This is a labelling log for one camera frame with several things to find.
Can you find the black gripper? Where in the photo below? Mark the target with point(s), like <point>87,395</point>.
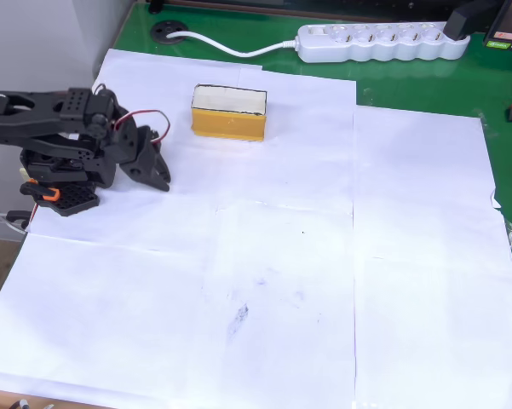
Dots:
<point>146,164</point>

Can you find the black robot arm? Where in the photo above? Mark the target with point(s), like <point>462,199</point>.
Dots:
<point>25,123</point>

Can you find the yellow box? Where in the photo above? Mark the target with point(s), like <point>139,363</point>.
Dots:
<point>228,125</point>

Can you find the orange black table clamp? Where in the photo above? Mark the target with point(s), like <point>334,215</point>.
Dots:
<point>47,194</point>

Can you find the white paper table cover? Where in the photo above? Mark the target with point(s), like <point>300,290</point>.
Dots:
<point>281,255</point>

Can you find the white power strip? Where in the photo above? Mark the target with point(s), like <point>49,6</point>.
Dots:
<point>383,44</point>

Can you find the green desk mat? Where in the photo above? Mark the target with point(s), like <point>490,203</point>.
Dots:
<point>409,85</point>

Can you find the black power plug adapter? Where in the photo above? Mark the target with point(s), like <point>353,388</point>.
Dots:
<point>468,17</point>

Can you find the black box green label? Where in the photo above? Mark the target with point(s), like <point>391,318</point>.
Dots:
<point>509,36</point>

